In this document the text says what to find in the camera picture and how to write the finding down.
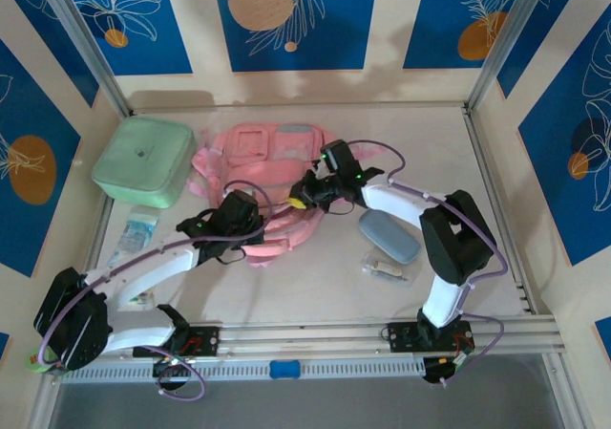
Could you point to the pink student backpack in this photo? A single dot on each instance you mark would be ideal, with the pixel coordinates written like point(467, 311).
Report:
point(258, 161)

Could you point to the grey blue pencil case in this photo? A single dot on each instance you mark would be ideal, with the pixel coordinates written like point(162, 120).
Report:
point(389, 235)

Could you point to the clear pouch of pens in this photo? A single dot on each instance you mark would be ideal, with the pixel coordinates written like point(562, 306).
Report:
point(385, 269)

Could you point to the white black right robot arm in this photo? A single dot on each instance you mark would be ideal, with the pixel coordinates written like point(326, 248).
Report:
point(458, 247)

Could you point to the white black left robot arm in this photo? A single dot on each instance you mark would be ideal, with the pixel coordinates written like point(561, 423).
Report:
point(153, 266)

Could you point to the mint green square lunch bag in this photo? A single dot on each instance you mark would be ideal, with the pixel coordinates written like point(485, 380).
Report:
point(143, 156)

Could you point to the blue white tissue packet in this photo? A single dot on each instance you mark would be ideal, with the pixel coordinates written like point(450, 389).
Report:
point(136, 233)

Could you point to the green tape roll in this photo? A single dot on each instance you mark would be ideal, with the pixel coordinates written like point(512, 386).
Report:
point(33, 359)

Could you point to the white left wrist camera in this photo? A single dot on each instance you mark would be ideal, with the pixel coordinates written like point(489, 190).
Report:
point(323, 168)

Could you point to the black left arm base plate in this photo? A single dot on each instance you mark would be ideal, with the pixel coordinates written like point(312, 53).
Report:
point(205, 340)

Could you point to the aluminium mounting rail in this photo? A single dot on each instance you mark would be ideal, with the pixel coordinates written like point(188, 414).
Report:
point(305, 336)

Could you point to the blue clip on duct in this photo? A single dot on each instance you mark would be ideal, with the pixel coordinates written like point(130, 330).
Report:
point(284, 370)

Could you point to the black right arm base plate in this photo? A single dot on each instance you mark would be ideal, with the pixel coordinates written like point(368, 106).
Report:
point(403, 337)

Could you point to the aluminium frame post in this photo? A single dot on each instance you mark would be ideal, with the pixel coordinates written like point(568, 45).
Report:
point(501, 42)
point(86, 47)

